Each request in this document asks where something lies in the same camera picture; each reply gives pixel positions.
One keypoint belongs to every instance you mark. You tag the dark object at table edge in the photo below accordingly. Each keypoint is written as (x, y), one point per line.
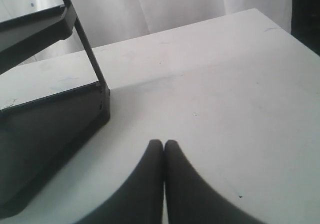
(305, 25)

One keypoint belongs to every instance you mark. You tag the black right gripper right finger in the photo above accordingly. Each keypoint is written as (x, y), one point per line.
(189, 198)

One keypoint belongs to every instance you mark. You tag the black two-tier shelf rack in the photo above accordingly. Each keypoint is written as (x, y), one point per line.
(34, 133)

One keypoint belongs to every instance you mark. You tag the white backdrop curtain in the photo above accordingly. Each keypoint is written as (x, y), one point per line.
(110, 21)

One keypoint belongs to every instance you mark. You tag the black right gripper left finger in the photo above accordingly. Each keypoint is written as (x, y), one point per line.
(140, 197)

